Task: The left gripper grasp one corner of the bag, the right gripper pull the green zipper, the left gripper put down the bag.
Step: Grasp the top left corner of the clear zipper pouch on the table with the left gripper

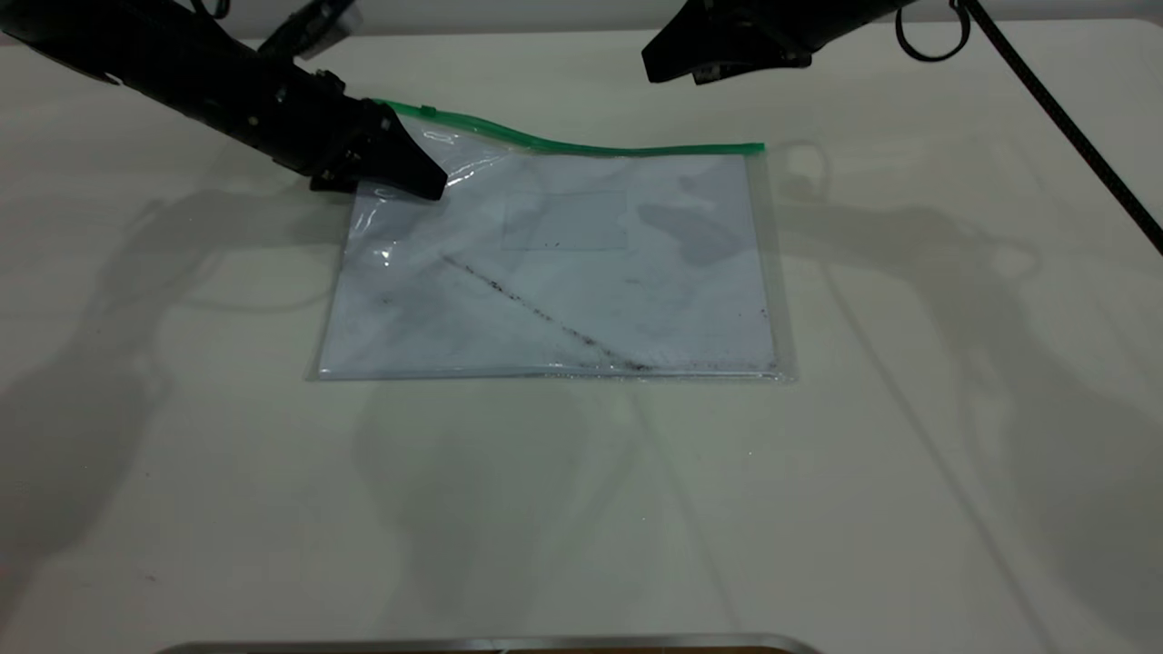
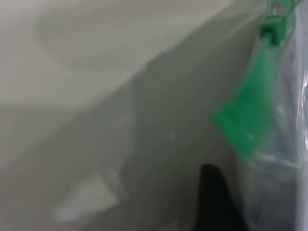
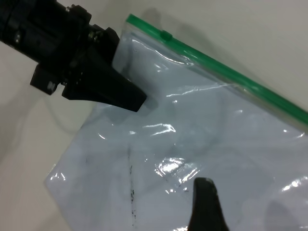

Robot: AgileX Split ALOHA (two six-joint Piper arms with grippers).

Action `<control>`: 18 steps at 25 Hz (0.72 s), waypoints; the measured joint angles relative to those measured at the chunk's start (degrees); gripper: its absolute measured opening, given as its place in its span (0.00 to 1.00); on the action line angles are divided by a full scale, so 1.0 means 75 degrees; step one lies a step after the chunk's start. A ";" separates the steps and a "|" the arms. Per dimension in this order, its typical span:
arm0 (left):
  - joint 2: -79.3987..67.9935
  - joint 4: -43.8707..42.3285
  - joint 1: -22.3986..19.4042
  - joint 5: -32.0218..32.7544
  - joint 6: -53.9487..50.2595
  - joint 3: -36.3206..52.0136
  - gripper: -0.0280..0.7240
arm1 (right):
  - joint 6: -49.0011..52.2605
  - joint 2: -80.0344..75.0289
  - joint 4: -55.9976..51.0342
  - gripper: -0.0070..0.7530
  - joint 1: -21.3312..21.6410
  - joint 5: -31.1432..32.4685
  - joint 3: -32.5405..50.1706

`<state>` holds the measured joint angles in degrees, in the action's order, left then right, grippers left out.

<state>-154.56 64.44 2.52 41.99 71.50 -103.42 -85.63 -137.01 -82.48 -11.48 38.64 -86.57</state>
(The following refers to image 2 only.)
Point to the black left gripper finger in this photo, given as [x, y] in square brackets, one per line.
[214, 199]

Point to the clear zip bag green zipper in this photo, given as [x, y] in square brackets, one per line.
[245, 120]

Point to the green zipper slider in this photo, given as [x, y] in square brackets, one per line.
[269, 29]

